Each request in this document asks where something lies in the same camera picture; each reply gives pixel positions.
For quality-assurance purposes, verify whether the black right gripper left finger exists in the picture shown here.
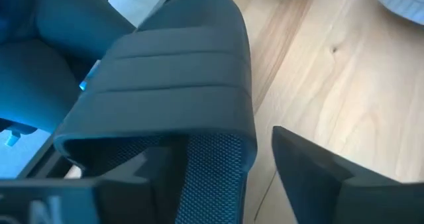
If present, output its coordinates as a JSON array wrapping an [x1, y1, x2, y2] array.
[[95, 136, 190, 224]]

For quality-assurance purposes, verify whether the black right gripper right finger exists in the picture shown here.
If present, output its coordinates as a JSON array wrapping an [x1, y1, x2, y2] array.
[[271, 125, 355, 224]]

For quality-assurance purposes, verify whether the black slide sandal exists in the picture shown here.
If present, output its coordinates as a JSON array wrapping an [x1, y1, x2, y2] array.
[[52, 0, 259, 224]]

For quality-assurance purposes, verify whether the grey slide sandal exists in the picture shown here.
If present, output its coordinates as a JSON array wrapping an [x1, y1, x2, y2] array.
[[374, 0, 424, 27]]

